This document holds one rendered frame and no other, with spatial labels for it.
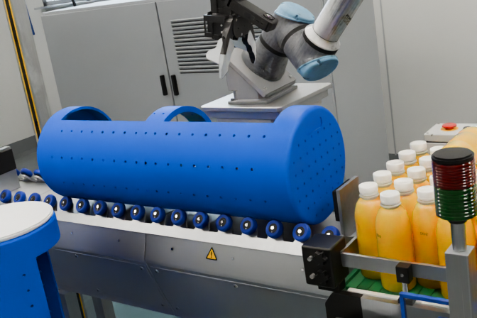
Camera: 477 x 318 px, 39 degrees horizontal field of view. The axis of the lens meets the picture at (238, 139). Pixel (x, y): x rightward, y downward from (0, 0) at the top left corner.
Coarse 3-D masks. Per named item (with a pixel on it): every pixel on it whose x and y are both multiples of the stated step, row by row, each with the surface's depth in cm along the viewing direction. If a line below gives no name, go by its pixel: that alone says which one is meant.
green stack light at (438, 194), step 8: (440, 192) 102; (448, 192) 101; (456, 192) 101; (464, 192) 101; (472, 192) 101; (440, 200) 103; (448, 200) 102; (456, 200) 101; (464, 200) 101; (472, 200) 101; (440, 208) 103; (448, 208) 102; (456, 208) 101; (464, 208) 101; (472, 208) 102; (440, 216) 104; (448, 216) 103; (456, 216) 102; (464, 216) 102; (472, 216) 102
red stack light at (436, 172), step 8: (432, 160) 103; (472, 160) 101; (432, 168) 103; (440, 168) 101; (448, 168) 100; (456, 168) 100; (464, 168) 100; (472, 168) 101; (432, 176) 104; (440, 176) 101; (448, 176) 100; (456, 176) 100; (464, 176) 100; (472, 176) 101; (440, 184) 102; (448, 184) 101; (456, 184) 100; (464, 184) 100; (472, 184) 101
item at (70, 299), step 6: (60, 294) 222; (66, 294) 222; (72, 294) 224; (66, 300) 222; (72, 300) 224; (66, 306) 223; (72, 306) 224; (78, 306) 226; (66, 312) 224; (72, 312) 224; (78, 312) 226
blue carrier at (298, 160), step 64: (64, 128) 195; (128, 128) 181; (192, 128) 168; (256, 128) 157; (320, 128) 160; (64, 192) 202; (128, 192) 183; (192, 192) 168; (256, 192) 156; (320, 192) 161
